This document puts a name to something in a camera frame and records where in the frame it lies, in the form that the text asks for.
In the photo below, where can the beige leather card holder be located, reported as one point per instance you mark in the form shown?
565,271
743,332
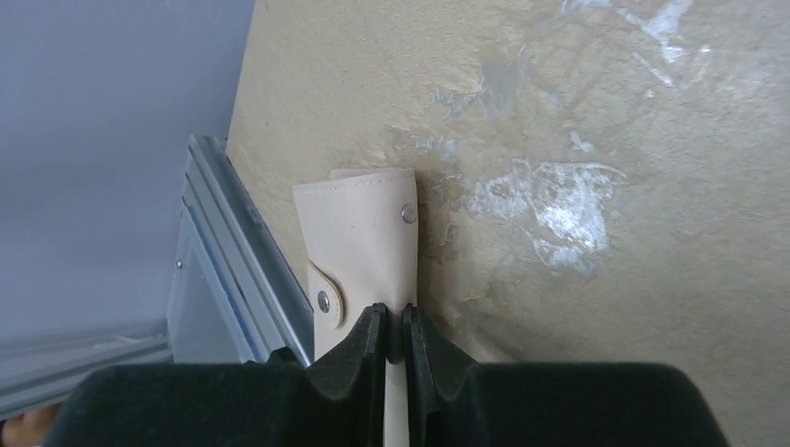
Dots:
360,228

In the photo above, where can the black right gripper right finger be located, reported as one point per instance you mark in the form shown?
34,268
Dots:
455,400

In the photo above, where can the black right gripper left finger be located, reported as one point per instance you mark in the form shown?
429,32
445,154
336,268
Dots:
337,401

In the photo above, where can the aluminium frame rail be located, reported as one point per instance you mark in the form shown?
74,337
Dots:
233,298

